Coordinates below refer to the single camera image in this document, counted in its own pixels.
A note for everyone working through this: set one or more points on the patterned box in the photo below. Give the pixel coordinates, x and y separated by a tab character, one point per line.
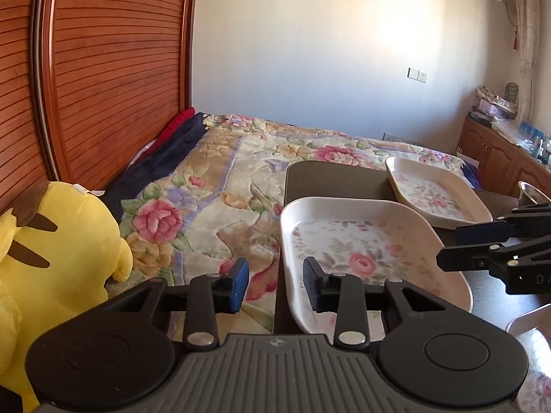
493	94

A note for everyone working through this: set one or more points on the yellow plush toy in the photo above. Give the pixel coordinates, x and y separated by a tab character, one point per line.
64	245

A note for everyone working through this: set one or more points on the clear plastic bag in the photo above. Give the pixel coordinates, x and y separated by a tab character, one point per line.
510	129

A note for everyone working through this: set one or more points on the red cloth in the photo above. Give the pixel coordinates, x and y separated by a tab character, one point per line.
176	122

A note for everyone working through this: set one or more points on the wall outlet strip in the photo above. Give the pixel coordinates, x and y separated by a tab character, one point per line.
400	138

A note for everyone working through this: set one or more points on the purple box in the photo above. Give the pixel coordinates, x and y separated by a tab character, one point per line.
490	107

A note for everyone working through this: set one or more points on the small steel bowl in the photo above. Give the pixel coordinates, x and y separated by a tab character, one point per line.
533	191

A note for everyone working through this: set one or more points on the blue and white bottles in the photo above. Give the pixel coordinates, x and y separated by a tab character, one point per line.
536	140

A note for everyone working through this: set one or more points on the wooden cabinet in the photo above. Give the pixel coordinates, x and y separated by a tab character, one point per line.
495	150

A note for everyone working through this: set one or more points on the large floral white plate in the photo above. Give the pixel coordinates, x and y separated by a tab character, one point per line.
344	232

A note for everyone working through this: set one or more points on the dark wooden table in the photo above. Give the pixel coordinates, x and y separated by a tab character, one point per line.
335	180

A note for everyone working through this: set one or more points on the red hanging tassel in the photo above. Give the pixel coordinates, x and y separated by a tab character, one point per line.
515	38

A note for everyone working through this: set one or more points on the floral blanket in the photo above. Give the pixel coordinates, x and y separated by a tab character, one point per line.
206	180

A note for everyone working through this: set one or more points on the small floral white plate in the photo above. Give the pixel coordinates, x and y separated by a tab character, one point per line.
430	189

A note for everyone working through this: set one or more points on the white wall switch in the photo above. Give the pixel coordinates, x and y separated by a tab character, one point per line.
417	75

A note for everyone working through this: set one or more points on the patterned beige curtain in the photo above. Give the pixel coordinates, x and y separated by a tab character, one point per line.
531	51

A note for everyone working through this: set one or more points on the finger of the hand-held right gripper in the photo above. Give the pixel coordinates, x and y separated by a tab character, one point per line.
482	230
460	258

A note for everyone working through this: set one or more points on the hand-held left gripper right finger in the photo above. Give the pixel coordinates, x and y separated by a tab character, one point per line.
311	284

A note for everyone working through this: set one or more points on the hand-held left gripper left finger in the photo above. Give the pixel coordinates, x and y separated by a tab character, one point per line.
241	286

